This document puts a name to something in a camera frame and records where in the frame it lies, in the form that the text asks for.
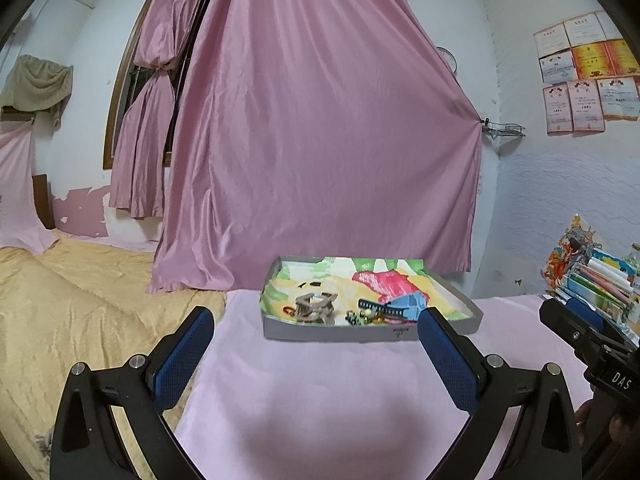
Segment light blue kids smartwatch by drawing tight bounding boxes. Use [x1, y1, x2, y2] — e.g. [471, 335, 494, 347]
[358, 292, 427, 323]

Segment brown hair tie with flower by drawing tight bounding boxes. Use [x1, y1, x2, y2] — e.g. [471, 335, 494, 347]
[357, 309, 402, 325]

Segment black green patterned hair clip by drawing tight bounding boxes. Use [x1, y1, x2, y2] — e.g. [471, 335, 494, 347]
[345, 311, 366, 326]

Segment beige claw hair clip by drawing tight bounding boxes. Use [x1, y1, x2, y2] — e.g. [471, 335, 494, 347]
[295, 292, 337, 324]

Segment right hand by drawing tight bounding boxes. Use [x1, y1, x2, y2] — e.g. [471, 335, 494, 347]
[575, 399, 631, 448]

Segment stack of books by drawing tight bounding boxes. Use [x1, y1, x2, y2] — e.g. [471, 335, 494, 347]
[541, 214, 639, 342]

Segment yellow bed cover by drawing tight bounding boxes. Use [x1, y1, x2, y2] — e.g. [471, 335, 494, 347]
[1, 235, 226, 479]

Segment pink table cloth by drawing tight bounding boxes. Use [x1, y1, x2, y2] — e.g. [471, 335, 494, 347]
[174, 286, 601, 480]

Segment pink sheet on headboard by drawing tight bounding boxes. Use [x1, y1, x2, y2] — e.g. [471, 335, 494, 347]
[0, 122, 58, 255]

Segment colourful cartoon towel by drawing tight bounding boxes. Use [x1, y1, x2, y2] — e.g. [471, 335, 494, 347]
[259, 257, 482, 328]

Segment grey shallow tray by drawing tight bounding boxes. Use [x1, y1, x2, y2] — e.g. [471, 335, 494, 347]
[259, 257, 483, 342]

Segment tied pink window curtain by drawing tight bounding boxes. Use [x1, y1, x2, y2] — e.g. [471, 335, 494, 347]
[110, 0, 203, 219]

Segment large pink curtain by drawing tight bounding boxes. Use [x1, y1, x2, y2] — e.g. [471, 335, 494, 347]
[150, 0, 482, 292]

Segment olive green hanging cloth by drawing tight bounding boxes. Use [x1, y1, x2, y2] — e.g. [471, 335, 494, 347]
[1, 54, 74, 130]

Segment wire wall shelf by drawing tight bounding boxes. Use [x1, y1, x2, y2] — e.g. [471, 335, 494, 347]
[480, 118, 525, 140]

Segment wall certificates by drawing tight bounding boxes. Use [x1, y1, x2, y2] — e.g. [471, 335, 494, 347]
[534, 10, 639, 136]

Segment round wall clock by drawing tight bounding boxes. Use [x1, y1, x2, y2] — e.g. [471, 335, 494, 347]
[436, 46, 458, 76]

